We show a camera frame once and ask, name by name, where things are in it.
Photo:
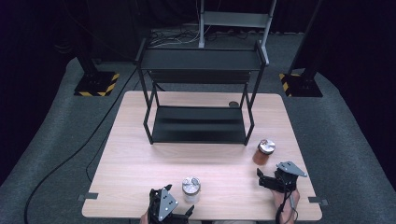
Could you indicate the person's left hand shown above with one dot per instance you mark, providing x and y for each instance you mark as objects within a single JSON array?
[{"x": 144, "y": 218}]

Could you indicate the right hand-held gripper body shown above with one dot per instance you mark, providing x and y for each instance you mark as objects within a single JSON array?
[{"x": 288, "y": 175}]

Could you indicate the black stand with striped base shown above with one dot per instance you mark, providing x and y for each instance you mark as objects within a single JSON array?
[
  {"x": 95, "y": 82},
  {"x": 301, "y": 84}
]

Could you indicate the silver tin can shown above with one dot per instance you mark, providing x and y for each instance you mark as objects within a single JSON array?
[{"x": 191, "y": 189}]

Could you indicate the grey table edge bracket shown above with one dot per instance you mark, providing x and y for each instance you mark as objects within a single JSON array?
[
  {"x": 88, "y": 196},
  {"x": 318, "y": 201}
]

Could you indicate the grey metal stand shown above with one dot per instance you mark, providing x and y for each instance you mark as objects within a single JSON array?
[{"x": 236, "y": 19}]

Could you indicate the black two-tier metal rack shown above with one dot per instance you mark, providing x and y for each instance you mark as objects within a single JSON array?
[{"x": 199, "y": 93}]

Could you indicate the brown tin can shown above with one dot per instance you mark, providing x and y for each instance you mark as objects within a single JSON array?
[{"x": 263, "y": 151}]

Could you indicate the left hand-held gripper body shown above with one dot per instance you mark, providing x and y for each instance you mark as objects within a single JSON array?
[{"x": 164, "y": 205}]

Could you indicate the dark round table grommet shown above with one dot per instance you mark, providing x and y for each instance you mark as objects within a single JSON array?
[{"x": 233, "y": 104}]

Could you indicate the person's right hand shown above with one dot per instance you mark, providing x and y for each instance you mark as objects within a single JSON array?
[{"x": 288, "y": 207}]

